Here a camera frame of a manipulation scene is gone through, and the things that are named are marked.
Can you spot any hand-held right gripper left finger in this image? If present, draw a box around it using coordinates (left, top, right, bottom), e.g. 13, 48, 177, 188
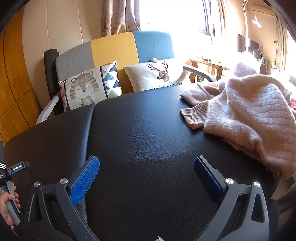
24, 156, 100, 241

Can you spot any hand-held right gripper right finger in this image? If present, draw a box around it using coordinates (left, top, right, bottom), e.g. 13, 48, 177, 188
194, 156, 270, 241

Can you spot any cream knit sweater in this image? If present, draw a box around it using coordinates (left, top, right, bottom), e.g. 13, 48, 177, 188
203, 62, 296, 180

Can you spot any pile of light clothes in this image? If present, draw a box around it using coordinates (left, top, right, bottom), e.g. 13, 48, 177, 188
180, 82, 223, 130

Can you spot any person's left hand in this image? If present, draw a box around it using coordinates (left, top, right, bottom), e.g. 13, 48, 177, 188
0, 191, 21, 227

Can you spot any wooden wardrobe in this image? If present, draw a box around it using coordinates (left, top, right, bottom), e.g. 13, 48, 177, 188
0, 9, 42, 142

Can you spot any tiger print cushion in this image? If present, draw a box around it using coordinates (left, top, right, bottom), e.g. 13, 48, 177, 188
59, 61, 122, 110

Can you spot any rolled black mat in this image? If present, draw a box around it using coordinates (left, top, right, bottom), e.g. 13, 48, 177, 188
44, 49, 64, 115

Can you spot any wooden desk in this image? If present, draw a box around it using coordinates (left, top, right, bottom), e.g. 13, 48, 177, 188
190, 58, 230, 78

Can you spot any deer print cushion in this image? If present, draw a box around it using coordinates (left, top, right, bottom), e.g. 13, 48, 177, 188
123, 58, 192, 92

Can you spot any grey yellow blue sofa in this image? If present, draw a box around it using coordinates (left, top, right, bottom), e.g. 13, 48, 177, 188
36, 31, 218, 124

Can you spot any white floor lamp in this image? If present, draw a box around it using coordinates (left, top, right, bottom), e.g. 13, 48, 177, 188
243, 0, 253, 54

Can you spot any plain beige curtain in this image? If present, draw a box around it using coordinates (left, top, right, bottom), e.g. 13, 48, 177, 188
218, 0, 238, 47

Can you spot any glass window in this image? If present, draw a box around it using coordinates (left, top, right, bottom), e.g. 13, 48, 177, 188
139, 0, 232, 37

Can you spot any patterned beige curtain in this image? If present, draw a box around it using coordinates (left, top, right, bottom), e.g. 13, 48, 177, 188
101, 0, 141, 37

